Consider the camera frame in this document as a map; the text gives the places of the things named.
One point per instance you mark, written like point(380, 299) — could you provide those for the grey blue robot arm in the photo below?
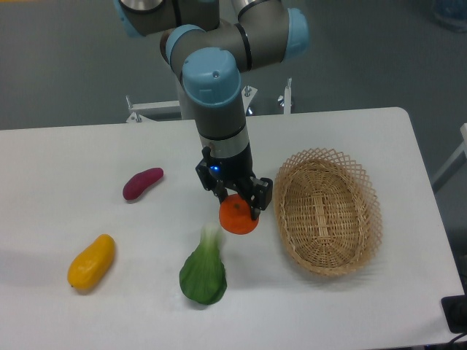
point(208, 57)

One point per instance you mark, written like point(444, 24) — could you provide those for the orange fruit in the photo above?
point(235, 216)

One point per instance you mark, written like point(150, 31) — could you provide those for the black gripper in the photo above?
point(235, 173)

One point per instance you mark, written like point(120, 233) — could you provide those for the white post at right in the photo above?
point(453, 163)

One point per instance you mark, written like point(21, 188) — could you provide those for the green bok choy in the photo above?
point(202, 278)

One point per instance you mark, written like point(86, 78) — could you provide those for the black device at edge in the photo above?
point(454, 308)

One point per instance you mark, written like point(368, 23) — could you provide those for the blue object top right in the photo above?
point(450, 14)

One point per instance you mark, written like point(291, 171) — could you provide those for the purple sweet potato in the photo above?
point(140, 182)

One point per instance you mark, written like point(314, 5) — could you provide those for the yellow mango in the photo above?
point(90, 266)

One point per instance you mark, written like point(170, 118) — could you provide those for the white metal frame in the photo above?
point(188, 107)

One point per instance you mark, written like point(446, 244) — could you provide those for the woven wicker basket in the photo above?
point(327, 212)

